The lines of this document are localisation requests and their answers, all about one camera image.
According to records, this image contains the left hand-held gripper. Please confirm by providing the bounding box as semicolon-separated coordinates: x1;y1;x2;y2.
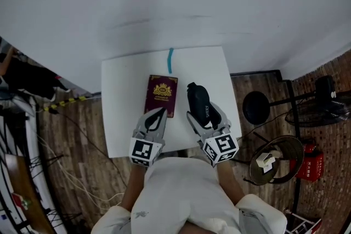
129;107;168;167

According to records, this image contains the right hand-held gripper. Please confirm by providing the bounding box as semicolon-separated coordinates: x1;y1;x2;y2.
186;101;239;167

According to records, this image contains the black glasses case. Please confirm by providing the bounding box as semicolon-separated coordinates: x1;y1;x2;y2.
186;82;222;129

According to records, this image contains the person's right forearm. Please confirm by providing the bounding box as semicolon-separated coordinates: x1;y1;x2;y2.
216;164;246;205

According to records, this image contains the person's left forearm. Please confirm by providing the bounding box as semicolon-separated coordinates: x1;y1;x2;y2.
120;165;146;212

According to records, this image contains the dark red book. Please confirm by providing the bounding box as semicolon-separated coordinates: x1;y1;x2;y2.
144;75;178;118

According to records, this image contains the white table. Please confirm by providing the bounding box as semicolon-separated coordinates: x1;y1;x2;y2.
101;45;242;159

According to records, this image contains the black standing fan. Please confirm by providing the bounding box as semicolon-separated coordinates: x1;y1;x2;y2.
242;73;351;128

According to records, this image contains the teal tape strip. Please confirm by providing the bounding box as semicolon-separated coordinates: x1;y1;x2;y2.
166;48;174;75

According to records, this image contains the white box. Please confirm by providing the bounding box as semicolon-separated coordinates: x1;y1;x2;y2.
256;152;276;173

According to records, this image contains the person's white shirt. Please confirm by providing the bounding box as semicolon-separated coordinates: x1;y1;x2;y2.
92;157;288;234

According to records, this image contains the red fire extinguisher box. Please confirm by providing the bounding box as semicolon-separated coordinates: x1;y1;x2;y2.
295;149;324;182

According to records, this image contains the white red folding stand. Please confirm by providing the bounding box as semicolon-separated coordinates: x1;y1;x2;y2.
285;208;323;234

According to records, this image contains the black metal railing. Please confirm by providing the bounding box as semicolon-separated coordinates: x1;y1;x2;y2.
0;106;69;234

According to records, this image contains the small red box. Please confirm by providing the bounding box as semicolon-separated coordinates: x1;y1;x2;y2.
12;193;31;210

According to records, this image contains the black cable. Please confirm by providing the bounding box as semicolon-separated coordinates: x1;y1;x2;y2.
54;111;129;187

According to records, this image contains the white cable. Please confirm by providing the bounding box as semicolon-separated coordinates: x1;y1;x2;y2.
38;134;126;212

